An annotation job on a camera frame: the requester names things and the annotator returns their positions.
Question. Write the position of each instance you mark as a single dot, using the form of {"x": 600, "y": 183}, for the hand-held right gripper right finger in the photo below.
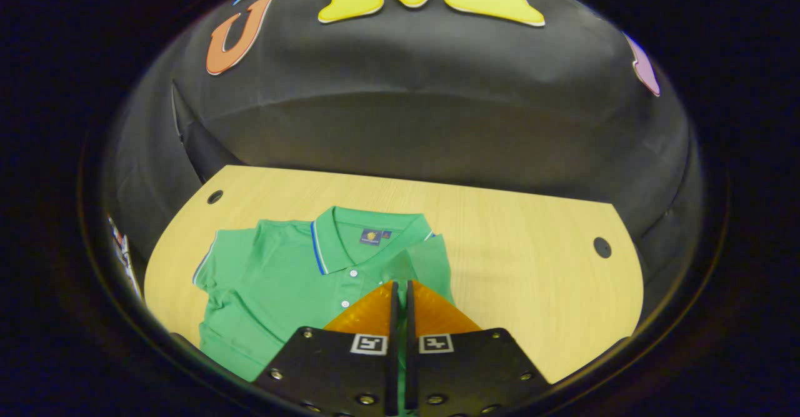
{"x": 410, "y": 373}

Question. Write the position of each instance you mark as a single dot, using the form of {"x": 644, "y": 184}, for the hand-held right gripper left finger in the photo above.
{"x": 392, "y": 373}

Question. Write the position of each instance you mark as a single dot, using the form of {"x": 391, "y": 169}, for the green T-shirt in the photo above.
{"x": 281, "y": 279}

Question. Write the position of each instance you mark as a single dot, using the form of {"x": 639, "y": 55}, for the black backdrop cloth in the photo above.
{"x": 406, "y": 92}

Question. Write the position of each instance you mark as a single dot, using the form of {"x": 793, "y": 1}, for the colourful clutter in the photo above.
{"x": 125, "y": 257}

